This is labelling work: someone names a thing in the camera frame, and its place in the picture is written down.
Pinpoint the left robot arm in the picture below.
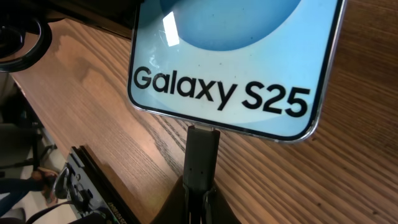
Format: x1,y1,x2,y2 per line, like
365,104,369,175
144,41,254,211
1,0,144,40

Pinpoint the turquoise screen smartphone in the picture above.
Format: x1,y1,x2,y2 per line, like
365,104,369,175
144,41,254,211
127,0,346,142

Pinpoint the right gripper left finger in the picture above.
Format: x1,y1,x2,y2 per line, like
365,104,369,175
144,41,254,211
151,176,189,224

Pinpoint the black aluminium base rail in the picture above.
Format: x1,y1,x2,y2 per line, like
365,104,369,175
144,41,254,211
53,146,139,224

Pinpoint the left camera black cable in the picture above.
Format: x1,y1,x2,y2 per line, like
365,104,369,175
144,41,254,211
0,18,53,73

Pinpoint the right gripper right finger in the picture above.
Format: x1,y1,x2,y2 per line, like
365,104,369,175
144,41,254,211
201,184,241,224

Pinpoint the black USB charging cable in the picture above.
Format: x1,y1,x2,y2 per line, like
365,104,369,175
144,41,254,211
182,124,221,195

